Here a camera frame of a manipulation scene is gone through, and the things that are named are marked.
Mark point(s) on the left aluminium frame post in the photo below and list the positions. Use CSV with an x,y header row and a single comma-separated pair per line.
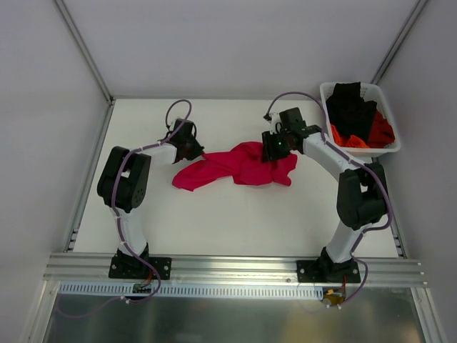
x,y
83,49

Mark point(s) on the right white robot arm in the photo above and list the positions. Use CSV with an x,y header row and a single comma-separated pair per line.
x,y
361,202

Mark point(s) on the white plastic basket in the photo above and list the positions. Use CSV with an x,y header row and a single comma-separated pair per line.
x,y
369,92

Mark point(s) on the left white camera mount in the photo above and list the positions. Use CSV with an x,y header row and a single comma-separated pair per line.
x,y
175,124

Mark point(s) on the white slotted cable duct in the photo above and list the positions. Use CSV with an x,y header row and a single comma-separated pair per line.
x,y
219,291

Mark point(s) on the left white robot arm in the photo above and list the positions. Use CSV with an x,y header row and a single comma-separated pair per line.
x,y
122,186

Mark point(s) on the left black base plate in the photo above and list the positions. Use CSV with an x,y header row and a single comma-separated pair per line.
x,y
127,267

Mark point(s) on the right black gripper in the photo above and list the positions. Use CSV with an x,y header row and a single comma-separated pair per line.
x,y
270,147

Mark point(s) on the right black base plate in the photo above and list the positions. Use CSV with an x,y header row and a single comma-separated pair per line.
x,y
320,271

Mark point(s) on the orange t shirt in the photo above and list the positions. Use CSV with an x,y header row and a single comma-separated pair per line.
x,y
350,142

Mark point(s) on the aluminium mounting rail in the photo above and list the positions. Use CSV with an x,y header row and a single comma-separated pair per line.
x,y
398,273

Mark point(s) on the right aluminium frame post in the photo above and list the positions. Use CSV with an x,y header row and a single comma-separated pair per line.
x,y
400,39

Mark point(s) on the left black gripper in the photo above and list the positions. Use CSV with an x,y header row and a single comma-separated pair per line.
x,y
193,148

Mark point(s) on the black t shirt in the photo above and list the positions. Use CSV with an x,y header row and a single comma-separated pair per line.
x,y
349,112

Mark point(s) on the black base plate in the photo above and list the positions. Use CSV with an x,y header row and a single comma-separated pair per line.
x,y
127,267
320,271

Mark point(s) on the pink t shirt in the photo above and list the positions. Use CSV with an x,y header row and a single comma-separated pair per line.
x,y
243,164

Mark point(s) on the aluminium frame post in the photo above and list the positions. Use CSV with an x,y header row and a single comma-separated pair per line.
x,y
83,49
400,39

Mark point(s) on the red t shirt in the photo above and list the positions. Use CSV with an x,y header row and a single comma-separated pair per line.
x,y
381,134

